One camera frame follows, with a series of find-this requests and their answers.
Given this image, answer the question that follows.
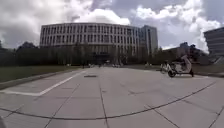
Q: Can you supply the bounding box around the manhole cover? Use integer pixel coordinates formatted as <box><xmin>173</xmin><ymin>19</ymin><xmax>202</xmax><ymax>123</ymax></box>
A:
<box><xmin>83</xmin><ymin>74</ymin><xmax>98</xmax><ymax>79</ymax></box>

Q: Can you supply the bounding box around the large curved pale building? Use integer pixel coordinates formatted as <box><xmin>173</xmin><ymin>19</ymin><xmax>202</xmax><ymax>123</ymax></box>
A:
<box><xmin>39</xmin><ymin>22</ymin><xmax>159</xmax><ymax>65</ymax></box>

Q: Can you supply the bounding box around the grey concrete slab plaza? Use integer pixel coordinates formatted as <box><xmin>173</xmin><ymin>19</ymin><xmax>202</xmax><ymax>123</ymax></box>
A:
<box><xmin>0</xmin><ymin>66</ymin><xmax>224</xmax><ymax>128</ymax></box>

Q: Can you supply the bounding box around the white painted line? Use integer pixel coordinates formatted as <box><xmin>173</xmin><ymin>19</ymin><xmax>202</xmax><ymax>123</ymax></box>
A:
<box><xmin>0</xmin><ymin>70</ymin><xmax>88</xmax><ymax>98</ymax></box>

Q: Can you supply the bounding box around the white scooter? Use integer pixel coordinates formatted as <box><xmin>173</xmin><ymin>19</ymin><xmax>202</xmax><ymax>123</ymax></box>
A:
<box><xmin>167</xmin><ymin>54</ymin><xmax>195</xmax><ymax>79</ymax></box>

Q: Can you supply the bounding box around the distant building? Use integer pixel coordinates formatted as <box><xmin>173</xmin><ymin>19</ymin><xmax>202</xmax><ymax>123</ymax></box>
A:
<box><xmin>166</xmin><ymin>41</ymin><xmax>201</xmax><ymax>58</ymax></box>

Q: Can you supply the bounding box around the row of dark trees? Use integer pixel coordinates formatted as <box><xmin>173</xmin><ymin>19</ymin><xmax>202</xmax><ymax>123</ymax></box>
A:
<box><xmin>0</xmin><ymin>40</ymin><xmax>209</xmax><ymax>67</ymax></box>

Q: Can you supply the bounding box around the grey concrete kerb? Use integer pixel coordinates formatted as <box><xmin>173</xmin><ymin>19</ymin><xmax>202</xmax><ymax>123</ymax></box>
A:
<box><xmin>0</xmin><ymin>68</ymin><xmax>83</xmax><ymax>91</ymax></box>

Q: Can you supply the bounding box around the grass field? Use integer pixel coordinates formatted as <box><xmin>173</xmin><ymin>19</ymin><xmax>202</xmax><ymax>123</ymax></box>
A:
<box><xmin>0</xmin><ymin>64</ymin><xmax>81</xmax><ymax>84</ymax></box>

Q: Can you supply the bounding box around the grass lawn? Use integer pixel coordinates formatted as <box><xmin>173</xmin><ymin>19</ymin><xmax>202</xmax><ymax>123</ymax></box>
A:
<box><xmin>123</xmin><ymin>63</ymin><xmax>224</xmax><ymax>75</ymax></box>

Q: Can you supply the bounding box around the building with window bands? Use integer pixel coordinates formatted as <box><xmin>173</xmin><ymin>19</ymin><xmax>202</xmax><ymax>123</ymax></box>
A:
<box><xmin>203</xmin><ymin>27</ymin><xmax>224</xmax><ymax>57</ymax></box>

